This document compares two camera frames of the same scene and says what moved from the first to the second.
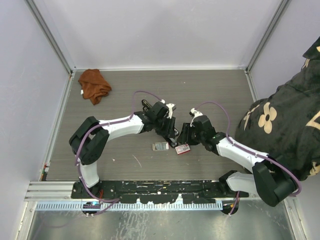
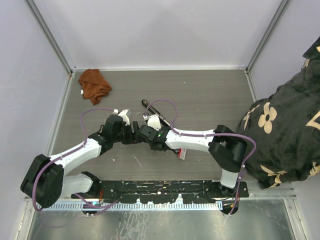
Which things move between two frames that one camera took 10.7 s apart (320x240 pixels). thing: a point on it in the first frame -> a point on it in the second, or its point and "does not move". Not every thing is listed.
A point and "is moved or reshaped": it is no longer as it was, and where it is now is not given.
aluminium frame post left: (49, 36) does not move
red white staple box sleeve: (182, 149) is moved or reshaped
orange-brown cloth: (94, 86) does not move
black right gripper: (183, 138) -> (151, 147)
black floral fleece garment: (286, 125) does not move
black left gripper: (169, 131) -> (131, 139)
